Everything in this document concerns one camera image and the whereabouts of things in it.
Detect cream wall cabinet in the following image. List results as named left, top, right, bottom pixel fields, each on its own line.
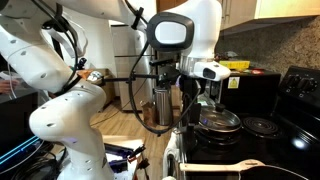
left=155, top=0, right=320, bottom=35

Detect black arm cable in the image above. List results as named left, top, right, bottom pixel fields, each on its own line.
left=31, top=0, right=85, bottom=97

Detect black floor cables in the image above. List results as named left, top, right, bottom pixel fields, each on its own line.
left=9, top=143, right=68, bottom=180

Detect wooden spoon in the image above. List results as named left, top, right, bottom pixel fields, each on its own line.
left=179, top=158, right=266, bottom=174

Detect black equipment cabinet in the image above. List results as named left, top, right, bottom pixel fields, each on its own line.
left=0, top=87, right=41, bottom=158

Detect black saucepan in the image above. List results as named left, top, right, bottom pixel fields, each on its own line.
left=237, top=164, right=312, bottom=180

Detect small white item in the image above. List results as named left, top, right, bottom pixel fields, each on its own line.
left=86, top=70, right=103, bottom=83

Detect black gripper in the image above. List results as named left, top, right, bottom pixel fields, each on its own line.
left=179, top=75, right=204, bottom=128

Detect brown wooden dresser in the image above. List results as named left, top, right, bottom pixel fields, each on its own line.
left=77, top=67, right=116, bottom=108

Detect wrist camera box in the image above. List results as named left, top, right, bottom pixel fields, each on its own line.
left=192, top=61, right=232, bottom=82

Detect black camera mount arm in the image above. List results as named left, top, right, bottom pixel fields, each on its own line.
left=99, top=71, right=175, bottom=90

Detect glass lid with black knob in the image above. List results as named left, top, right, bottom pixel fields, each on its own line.
left=198, top=102, right=242, bottom=132

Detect black electric stove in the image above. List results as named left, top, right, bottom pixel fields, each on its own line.
left=173, top=65, right=320, bottom=180

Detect yellow box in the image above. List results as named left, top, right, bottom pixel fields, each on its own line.
left=218, top=59, right=251, bottom=71

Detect yellow warning sticker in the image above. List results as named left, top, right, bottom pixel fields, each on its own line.
left=227, top=76, right=241, bottom=90

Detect white refrigerator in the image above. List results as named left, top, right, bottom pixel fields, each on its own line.
left=110, top=22, right=158, bottom=113

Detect brown paper bag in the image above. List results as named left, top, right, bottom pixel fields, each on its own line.
left=141, top=101, right=158, bottom=128

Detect black stove knob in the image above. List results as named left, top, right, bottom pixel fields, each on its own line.
left=301, top=76, right=318, bottom=93
left=286, top=74, right=301, bottom=90

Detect black steel microwave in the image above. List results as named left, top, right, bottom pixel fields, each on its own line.
left=217, top=70, right=282, bottom=116

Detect light wooden board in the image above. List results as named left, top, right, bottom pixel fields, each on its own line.
left=101, top=134, right=145, bottom=150

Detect blue tool box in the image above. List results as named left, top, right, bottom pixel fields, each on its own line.
left=104, top=142, right=135, bottom=175

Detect steel frying pan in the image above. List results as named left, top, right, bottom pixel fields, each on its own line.
left=195, top=106, right=243, bottom=141

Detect person hand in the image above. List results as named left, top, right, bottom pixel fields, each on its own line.
left=0, top=79, right=21, bottom=95

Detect black orange clamp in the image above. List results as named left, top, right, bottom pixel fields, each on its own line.
left=127, top=144, right=151, bottom=171

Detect black coil burner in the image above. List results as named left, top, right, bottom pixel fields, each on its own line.
left=241, top=116, right=281, bottom=137
left=195, top=131, right=242, bottom=148

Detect black stereo camera bar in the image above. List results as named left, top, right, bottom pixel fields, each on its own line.
left=148, top=58, right=175, bottom=67

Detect stainless steel trash can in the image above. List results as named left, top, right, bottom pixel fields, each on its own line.
left=153, top=84, right=175, bottom=127

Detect blue cables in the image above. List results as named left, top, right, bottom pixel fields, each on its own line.
left=0, top=134, right=46, bottom=166

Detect black looping robot cable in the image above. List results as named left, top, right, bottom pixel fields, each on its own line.
left=124, top=0, right=203, bottom=137

